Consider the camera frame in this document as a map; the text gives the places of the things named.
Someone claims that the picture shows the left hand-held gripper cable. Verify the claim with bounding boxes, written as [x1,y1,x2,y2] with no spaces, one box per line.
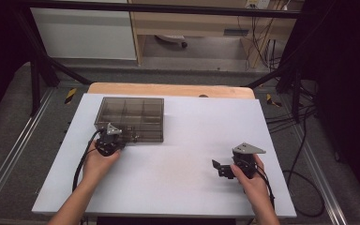
[71,129,103,193]

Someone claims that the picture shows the hanging desk cables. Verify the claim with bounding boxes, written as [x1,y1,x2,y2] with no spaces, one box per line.
[236,12,291,72]

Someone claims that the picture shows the wooden desk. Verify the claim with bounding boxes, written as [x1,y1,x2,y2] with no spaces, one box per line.
[127,0,306,68]

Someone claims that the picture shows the white cabinet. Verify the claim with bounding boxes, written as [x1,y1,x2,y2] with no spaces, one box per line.
[28,7,138,61]

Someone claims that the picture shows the person's right hand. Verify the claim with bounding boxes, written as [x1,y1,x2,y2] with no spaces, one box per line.
[230,154,272,205]

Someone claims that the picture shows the wooden table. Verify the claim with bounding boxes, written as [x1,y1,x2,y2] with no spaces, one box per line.
[86,82,257,100]

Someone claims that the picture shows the black horizontal frame bar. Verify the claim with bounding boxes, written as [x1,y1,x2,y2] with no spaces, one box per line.
[15,0,304,20]

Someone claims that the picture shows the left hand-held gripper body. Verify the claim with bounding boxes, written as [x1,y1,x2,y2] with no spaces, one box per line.
[95,122,128,158]

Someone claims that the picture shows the black floor cable bundle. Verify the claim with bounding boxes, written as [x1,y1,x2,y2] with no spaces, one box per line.
[264,103,319,135]

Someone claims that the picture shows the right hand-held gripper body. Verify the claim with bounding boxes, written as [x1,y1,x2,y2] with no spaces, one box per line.
[217,142,267,180]

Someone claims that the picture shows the chair base with caster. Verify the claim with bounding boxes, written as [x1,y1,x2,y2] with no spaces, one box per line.
[154,34,188,49]

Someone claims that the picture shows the smoky transparent drawer box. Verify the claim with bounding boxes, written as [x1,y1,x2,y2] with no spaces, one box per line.
[94,97,165,143]

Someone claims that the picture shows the white power strip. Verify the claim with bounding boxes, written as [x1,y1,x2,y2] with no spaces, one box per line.
[245,0,272,10]

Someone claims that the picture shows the black metal frame strut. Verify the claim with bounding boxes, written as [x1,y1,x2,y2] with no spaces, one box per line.
[14,6,94,117]
[245,59,305,124]

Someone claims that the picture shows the person's left hand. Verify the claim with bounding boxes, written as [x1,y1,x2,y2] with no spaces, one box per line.
[81,145,123,189]

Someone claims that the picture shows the black floor cable loop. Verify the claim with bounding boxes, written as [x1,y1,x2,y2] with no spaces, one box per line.
[281,169,326,218]

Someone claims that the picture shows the aluminium floor rail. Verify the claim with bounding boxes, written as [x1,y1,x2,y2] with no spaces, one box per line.
[0,88,56,214]
[289,124,349,225]

